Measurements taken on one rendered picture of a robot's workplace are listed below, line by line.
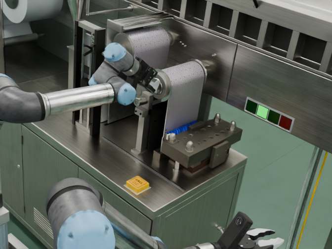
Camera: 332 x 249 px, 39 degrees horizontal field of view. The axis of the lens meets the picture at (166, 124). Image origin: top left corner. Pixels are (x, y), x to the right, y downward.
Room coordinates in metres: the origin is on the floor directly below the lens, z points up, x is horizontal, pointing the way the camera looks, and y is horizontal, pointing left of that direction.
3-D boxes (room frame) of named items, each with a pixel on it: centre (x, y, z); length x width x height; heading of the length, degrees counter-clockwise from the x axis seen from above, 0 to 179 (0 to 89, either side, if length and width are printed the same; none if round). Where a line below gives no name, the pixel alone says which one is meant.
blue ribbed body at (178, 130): (1.93, -0.08, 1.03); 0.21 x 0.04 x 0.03; 140
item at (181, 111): (1.95, -0.07, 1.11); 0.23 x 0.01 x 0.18; 140
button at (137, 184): (1.61, 0.08, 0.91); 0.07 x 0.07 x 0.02; 50
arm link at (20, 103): (1.42, 0.33, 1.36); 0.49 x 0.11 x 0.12; 131
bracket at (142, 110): (1.88, 0.11, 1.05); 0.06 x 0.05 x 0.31; 140
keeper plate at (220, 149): (1.85, -0.26, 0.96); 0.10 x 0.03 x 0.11; 140
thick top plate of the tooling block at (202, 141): (1.90, -0.18, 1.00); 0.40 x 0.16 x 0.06; 140
